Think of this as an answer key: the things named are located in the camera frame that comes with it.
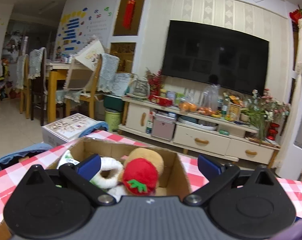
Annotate bear plush with red strawberry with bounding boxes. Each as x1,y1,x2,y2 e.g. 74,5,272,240
118,147,165,196

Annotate white patterned sock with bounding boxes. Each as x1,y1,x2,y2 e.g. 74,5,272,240
57,150,80,169

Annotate brown cardboard box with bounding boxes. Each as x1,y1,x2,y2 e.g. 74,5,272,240
0,136,193,240

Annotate white printed carton box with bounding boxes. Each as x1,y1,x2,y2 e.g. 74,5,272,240
42,113,98,147

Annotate cream tv cabinet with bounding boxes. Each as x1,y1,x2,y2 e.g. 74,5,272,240
119,96,280,167

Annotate green plastic bucket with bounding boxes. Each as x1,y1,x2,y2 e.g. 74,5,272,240
105,108,122,132

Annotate framed picture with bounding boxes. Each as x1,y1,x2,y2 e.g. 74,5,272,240
225,103,241,121

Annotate pink storage box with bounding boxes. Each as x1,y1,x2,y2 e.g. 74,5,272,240
152,119,175,141

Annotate potted flower plant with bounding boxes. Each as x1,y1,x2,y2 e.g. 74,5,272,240
241,88,291,140

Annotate white standing air conditioner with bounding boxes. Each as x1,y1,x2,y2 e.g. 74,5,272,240
275,19,302,180

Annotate red checkered tablecloth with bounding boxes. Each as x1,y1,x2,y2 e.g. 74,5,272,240
0,140,302,222

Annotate wooden chair with lace cover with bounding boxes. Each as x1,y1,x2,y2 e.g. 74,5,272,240
63,53,119,119

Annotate black television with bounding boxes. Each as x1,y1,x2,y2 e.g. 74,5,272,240
162,20,269,94

